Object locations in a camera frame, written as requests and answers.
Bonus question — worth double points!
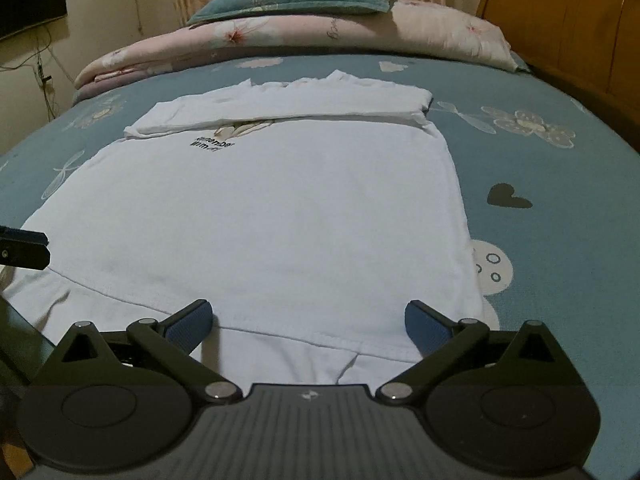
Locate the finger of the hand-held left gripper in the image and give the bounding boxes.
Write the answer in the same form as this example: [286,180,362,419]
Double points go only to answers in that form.
[0,225,51,271]

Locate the black wall television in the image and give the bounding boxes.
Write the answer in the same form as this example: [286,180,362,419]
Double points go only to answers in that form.
[0,0,68,41]

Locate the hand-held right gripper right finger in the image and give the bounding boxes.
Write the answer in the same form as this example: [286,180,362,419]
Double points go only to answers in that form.
[375,300,576,405]

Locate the white long-sleeved printed shirt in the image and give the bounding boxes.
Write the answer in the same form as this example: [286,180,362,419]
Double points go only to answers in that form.
[2,69,483,386]

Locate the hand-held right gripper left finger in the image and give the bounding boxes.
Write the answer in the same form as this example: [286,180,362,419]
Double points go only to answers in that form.
[37,299,246,405]

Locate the wooden headboard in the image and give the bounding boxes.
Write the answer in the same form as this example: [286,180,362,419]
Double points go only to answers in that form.
[475,0,640,156]

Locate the black wall cables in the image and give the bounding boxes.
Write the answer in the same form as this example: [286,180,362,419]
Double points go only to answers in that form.
[0,25,66,121]

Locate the pink floral folded quilt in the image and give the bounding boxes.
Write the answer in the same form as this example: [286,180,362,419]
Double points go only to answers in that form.
[74,0,521,106]

